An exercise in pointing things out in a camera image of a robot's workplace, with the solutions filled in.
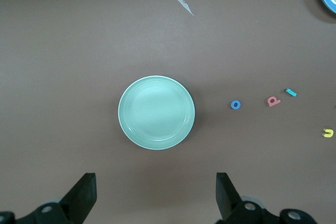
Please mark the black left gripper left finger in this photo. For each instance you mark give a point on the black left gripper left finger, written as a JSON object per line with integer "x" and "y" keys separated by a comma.
{"x": 84, "y": 195}

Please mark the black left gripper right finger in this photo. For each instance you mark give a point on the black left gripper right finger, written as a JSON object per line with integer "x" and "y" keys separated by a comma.
{"x": 225, "y": 197}

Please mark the blue foam letter o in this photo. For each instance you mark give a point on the blue foam letter o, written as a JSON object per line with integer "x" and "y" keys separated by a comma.
{"x": 232, "y": 104}

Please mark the pink foam letter p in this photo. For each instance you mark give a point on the pink foam letter p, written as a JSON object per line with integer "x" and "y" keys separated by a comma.
{"x": 270, "y": 102}

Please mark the teal foam letter i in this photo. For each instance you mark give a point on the teal foam letter i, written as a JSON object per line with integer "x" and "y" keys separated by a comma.
{"x": 291, "y": 92}

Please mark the light green plate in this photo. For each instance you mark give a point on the light green plate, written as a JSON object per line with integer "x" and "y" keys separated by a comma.
{"x": 156, "y": 112}

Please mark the yellow foam letter u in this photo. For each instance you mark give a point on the yellow foam letter u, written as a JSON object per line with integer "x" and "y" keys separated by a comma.
{"x": 328, "y": 134}

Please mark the white tape scrap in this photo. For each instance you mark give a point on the white tape scrap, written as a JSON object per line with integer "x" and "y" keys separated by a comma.
{"x": 185, "y": 5}

